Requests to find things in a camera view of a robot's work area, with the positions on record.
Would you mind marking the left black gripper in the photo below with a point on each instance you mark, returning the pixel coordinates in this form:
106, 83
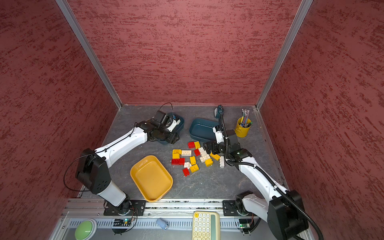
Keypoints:
172, 137

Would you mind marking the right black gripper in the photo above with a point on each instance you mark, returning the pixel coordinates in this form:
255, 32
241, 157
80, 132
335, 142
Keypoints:
214, 144

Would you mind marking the yellow lego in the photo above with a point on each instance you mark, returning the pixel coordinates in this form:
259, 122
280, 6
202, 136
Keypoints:
197, 145
176, 156
175, 151
209, 162
194, 168
193, 160
215, 156

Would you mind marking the white lego long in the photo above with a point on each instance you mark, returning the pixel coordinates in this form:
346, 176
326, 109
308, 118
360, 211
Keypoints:
186, 153

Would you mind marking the red lego top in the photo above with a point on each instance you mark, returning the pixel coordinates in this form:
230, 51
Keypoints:
191, 145

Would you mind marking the red lego long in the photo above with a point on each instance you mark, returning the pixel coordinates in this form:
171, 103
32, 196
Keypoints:
178, 162

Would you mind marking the red lego bottom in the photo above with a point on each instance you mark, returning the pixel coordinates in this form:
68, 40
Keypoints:
186, 172

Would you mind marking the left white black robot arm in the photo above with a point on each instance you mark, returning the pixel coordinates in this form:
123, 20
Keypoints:
93, 166

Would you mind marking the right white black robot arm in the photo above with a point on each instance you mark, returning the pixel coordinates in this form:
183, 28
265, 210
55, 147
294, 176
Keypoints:
281, 209

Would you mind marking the yellow pen cup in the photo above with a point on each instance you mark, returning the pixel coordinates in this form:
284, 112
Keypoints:
241, 129

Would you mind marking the white lego far right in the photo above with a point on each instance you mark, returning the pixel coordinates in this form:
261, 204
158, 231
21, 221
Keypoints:
222, 162

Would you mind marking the left teal plastic bin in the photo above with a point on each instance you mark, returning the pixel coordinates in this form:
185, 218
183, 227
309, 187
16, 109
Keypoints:
177, 129

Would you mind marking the teal plastic bin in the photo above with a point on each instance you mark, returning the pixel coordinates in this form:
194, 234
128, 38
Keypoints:
177, 129
202, 130

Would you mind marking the right teal plastic bin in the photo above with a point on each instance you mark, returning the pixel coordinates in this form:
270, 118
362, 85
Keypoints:
202, 130

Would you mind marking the red lego middle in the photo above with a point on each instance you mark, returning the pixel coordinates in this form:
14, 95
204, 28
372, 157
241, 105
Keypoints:
197, 152

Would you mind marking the teal white small bottle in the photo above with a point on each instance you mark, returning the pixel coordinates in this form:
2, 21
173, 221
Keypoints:
219, 112

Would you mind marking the yellow lego bottom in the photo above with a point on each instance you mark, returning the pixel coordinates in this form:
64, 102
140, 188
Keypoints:
194, 168

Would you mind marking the white lego small centre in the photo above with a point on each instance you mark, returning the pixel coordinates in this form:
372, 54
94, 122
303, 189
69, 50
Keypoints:
187, 165

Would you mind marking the yellow plastic tray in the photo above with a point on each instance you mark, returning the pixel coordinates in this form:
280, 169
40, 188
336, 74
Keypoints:
152, 178

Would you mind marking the right circuit board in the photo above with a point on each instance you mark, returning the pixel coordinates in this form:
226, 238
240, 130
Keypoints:
245, 223

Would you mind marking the circuit board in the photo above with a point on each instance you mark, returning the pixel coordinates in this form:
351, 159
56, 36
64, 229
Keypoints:
245, 223
121, 223

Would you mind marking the cream green calculator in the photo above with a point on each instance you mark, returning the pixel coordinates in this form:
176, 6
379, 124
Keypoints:
206, 226

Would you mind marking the small blue grey cylinder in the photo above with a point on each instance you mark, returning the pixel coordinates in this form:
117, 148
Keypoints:
162, 224

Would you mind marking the left circuit board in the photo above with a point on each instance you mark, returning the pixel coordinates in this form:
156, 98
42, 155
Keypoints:
121, 223

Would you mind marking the green push button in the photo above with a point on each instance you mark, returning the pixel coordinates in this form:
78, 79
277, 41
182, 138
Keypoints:
86, 230

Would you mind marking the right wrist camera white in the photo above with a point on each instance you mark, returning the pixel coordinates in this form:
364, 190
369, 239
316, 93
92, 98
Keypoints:
218, 134

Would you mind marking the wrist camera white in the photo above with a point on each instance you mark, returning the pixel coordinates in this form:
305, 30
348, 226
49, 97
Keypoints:
174, 124
218, 134

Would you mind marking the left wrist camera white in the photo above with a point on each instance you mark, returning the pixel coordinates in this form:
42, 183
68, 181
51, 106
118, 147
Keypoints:
174, 124

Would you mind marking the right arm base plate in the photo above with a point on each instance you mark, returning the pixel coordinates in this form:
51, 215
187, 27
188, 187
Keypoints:
230, 209

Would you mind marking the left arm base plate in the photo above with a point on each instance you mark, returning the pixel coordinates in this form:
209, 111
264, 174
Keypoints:
131, 207

